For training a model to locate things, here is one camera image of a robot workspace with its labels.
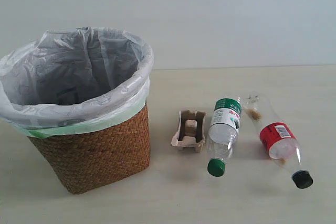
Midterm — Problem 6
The brown cardboard egg tray piece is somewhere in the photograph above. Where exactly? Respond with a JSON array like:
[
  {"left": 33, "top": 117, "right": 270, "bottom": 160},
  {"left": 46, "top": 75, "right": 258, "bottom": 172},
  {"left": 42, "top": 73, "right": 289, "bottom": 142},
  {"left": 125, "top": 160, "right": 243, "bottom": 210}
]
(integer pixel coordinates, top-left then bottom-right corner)
[{"left": 171, "top": 110, "right": 206, "bottom": 153}]

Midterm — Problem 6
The red-label clear plastic bottle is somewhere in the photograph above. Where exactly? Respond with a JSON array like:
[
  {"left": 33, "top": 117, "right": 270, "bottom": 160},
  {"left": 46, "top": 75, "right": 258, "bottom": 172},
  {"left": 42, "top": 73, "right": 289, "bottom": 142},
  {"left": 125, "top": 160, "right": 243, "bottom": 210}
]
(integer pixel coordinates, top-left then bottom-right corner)
[{"left": 243, "top": 92, "right": 313, "bottom": 189}]

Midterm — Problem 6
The green-label clear plastic bottle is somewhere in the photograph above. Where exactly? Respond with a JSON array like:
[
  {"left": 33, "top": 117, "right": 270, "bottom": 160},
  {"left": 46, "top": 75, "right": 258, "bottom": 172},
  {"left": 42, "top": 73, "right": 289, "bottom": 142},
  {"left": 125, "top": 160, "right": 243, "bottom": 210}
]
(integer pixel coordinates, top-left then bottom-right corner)
[{"left": 206, "top": 95, "right": 242, "bottom": 177}]

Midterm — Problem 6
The white plastic bin liner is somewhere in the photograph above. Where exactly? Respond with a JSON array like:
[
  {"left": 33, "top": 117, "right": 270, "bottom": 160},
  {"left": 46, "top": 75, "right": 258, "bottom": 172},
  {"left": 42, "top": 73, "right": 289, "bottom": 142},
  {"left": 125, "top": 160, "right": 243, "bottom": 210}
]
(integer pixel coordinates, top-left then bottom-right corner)
[{"left": 1, "top": 27, "right": 154, "bottom": 138}]

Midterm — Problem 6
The woven brown wicker basket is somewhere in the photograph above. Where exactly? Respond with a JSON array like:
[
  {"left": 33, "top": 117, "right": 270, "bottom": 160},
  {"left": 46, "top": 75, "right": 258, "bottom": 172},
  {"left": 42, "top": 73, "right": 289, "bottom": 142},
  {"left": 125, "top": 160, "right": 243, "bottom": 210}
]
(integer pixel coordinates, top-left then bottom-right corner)
[{"left": 30, "top": 105, "right": 151, "bottom": 194}]

